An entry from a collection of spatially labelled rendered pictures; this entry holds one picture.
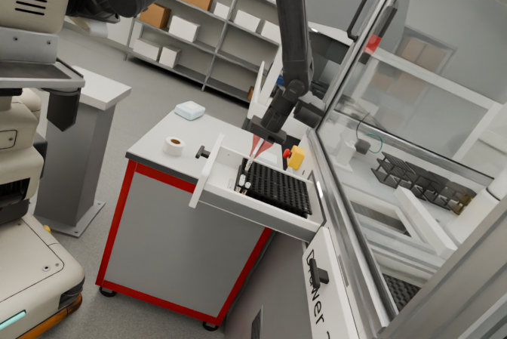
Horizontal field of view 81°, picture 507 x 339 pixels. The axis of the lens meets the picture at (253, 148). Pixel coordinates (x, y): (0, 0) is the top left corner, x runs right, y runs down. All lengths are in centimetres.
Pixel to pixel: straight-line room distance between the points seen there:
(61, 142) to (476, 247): 151
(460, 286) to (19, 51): 82
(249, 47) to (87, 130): 384
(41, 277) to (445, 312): 117
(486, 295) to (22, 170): 89
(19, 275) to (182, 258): 53
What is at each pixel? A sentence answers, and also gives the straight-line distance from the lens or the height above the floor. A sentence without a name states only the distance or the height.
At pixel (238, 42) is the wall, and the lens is 504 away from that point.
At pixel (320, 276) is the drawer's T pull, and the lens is 66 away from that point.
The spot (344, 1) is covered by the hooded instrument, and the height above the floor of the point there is 151.
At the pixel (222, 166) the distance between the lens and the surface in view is 99.
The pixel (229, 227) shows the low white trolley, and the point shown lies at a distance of 114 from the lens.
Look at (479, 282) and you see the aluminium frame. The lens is 44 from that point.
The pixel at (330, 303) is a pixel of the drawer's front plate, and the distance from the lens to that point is 65.
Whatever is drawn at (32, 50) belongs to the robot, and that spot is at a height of 106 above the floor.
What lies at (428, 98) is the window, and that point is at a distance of 67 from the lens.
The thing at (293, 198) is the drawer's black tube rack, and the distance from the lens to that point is 87.
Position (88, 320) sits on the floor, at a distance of 154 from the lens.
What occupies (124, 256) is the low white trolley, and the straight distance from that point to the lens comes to 136.
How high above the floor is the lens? 130
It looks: 22 degrees down
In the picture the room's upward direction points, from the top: 25 degrees clockwise
